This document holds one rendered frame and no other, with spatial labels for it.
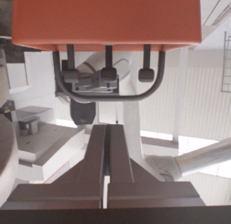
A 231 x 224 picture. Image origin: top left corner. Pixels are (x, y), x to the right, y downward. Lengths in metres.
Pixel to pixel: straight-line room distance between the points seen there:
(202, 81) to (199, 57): 1.74
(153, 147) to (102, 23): 3.13
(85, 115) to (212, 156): 0.66
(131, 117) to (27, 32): 0.46
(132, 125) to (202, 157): 0.43
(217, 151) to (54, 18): 0.86
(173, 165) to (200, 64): 12.69
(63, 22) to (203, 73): 13.36
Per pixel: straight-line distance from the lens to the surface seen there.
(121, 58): 0.55
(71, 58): 0.26
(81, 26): 0.18
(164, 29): 0.18
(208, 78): 13.56
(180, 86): 3.10
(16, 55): 1.43
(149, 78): 0.25
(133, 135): 0.59
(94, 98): 0.31
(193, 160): 0.88
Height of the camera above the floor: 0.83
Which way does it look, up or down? 15 degrees up
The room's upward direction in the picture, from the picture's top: 180 degrees clockwise
